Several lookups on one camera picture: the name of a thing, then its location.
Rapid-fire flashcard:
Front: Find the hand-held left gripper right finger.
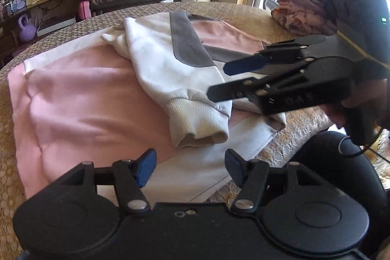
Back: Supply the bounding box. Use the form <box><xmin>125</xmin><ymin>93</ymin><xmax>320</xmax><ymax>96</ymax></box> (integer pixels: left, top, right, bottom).
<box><xmin>225</xmin><ymin>149</ymin><xmax>323</xmax><ymax>215</ymax></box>

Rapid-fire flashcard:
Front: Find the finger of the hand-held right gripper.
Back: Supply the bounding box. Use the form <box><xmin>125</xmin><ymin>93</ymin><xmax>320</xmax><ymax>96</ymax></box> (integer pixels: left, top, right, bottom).
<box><xmin>207</xmin><ymin>68</ymin><xmax>307</xmax><ymax>102</ymax></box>
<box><xmin>223</xmin><ymin>35</ymin><xmax>330</xmax><ymax>76</ymax></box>

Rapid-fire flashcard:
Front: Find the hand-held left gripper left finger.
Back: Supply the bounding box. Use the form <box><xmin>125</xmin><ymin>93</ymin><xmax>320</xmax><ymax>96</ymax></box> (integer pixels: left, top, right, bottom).
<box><xmin>59</xmin><ymin>148</ymin><xmax>157</xmax><ymax>215</ymax></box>

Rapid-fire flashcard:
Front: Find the pink white grey sweatshirt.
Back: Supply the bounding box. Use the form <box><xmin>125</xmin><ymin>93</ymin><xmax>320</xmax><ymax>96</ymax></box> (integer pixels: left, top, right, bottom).
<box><xmin>9</xmin><ymin>11</ymin><xmax>287</xmax><ymax>200</ymax></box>

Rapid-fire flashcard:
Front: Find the stack of folded clothes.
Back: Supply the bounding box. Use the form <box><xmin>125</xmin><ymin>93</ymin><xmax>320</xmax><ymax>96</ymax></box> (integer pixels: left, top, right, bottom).
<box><xmin>271</xmin><ymin>0</ymin><xmax>339</xmax><ymax>37</ymax></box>

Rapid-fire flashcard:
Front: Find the person's right hand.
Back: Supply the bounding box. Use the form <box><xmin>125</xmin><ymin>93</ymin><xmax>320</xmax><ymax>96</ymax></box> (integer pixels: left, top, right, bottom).
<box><xmin>324</xmin><ymin>79</ymin><xmax>390</xmax><ymax>129</ymax></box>

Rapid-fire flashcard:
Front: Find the person's leg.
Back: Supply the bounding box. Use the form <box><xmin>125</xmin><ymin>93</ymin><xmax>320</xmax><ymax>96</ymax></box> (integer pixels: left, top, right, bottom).
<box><xmin>292</xmin><ymin>130</ymin><xmax>387</xmax><ymax>260</ymax></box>

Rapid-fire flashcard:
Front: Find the pink plastic object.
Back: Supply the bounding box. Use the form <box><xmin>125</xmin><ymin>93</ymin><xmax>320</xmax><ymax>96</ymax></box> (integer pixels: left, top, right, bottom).
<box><xmin>78</xmin><ymin>0</ymin><xmax>92</xmax><ymax>20</ymax></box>

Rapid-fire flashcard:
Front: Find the white flat box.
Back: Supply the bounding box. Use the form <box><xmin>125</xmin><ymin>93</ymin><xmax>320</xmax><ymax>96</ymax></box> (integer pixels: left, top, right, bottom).
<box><xmin>37</xmin><ymin>18</ymin><xmax>77</xmax><ymax>37</ymax></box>

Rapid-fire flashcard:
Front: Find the purple kettlebell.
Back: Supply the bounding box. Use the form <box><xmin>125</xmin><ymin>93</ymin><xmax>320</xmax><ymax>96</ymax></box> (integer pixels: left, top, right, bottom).
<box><xmin>18</xmin><ymin>15</ymin><xmax>37</xmax><ymax>43</ymax></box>

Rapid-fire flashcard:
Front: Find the wooden television console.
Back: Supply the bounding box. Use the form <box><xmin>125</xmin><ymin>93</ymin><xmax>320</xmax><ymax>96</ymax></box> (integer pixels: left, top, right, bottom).
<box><xmin>0</xmin><ymin>0</ymin><xmax>92</xmax><ymax>66</ymax></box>

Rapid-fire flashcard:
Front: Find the black cable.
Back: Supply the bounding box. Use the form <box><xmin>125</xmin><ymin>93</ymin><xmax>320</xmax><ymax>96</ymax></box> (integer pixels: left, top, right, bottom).
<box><xmin>337</xmin><ymin>126</ymin><xmax>390</xmax><ymax>164</ymax></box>

